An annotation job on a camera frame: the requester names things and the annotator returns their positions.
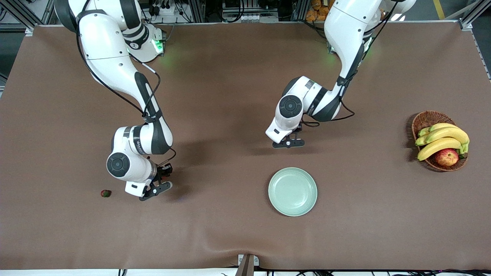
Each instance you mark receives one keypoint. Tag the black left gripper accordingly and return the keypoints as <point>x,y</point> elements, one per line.
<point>298,129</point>

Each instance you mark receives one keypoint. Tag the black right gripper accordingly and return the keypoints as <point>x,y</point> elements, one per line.
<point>165,171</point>

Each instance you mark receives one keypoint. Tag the red strawberry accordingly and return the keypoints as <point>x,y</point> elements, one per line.
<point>106,193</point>

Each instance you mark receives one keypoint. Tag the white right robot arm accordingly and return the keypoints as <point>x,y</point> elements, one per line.
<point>107,50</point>

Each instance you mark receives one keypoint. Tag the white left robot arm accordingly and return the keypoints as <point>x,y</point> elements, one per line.
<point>345,27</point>

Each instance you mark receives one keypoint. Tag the pale green round plate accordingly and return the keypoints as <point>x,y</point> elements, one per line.
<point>292,191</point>

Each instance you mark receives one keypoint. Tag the brown table mat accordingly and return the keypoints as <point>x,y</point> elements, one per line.
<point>76,237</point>

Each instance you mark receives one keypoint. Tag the brown wicker basket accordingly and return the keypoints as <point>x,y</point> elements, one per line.
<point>427,119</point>

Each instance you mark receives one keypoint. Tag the yellow banana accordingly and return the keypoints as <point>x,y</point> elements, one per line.
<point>441,125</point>
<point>448,133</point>
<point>437,146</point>

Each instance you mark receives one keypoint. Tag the red apple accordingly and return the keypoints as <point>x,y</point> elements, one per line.
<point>447,157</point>

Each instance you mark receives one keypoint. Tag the white power strip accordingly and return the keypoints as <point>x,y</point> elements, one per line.
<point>165,9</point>

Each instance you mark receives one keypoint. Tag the silver metal bracket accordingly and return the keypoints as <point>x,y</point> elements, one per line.
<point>256,260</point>

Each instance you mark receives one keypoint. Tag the aluminium frame beam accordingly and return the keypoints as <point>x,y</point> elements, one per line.
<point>467,23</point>
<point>17,10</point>

